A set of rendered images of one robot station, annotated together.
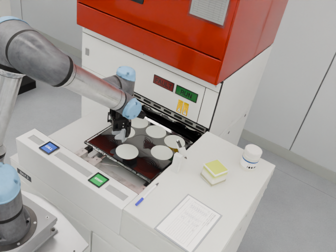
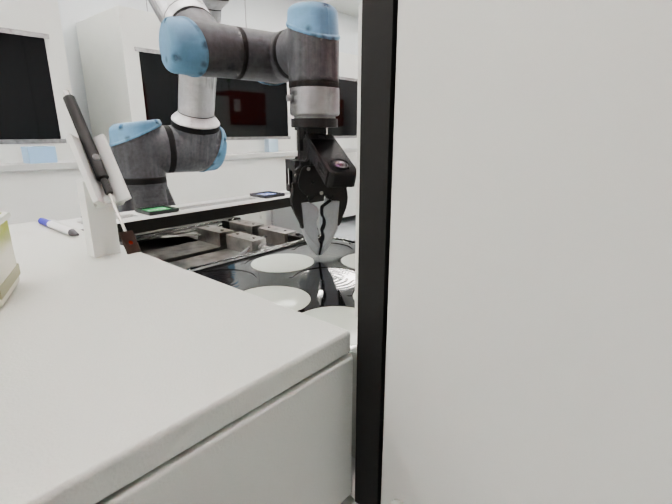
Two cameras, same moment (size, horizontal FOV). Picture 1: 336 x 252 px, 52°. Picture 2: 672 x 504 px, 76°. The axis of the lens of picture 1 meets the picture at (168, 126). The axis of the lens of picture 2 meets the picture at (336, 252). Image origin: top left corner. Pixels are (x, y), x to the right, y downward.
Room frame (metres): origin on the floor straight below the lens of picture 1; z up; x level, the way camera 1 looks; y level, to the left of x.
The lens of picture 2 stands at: (1.39, -0.46, 1.10)
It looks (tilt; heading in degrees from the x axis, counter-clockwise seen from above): 16 degrees down; 104
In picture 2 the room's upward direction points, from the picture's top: straight up
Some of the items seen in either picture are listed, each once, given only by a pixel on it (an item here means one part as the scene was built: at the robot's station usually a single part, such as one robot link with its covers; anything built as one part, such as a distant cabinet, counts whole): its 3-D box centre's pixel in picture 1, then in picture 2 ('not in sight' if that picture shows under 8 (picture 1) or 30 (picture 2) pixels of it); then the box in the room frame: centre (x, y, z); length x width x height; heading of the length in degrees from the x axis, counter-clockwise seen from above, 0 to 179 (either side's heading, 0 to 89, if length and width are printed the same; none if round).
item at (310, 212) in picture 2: (120, 136); (306, 225); (1.18, 0.19, 0.95); 0.06 x 0.03 x 0.09; 125
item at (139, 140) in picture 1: (142, 142); (328, 279); (1.24, 0.10, 0.90); 0.34 x 0.34 x 0.01; 63
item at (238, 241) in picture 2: (92, 164); (246, 242); (1.03, 0.27, 0.89); 0.08 x 0.03 x 0.03; 153
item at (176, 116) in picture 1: (167, 111); not in sight; (1.44, 0.02, 0.96); 0.44 x 0.01 x 0.02; 63
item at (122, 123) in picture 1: (120, 114); (313, 158); (1.19, 0.21, 1.06); 0.09 x 0.08 x 0.12; 125
